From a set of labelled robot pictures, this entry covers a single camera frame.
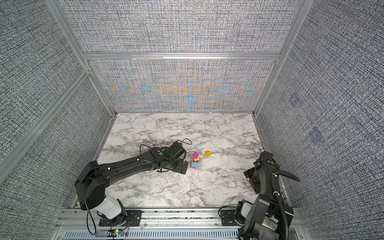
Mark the aluminium mounting rail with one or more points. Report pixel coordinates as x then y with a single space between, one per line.
152 218

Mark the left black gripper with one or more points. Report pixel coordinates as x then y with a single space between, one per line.
180 168

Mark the yellow wedge wood block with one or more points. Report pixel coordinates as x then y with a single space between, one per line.
207 153

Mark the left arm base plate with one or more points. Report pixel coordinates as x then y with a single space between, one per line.
130 218

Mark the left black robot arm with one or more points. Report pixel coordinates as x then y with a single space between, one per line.
92 182

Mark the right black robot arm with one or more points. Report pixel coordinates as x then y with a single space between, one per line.
270 216

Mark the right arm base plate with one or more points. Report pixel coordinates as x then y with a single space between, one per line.
228 217

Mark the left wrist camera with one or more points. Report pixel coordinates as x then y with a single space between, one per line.
178 151

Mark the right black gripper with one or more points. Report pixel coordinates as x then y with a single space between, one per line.
250 172

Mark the light blue wood block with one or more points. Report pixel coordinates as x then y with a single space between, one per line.
197 166

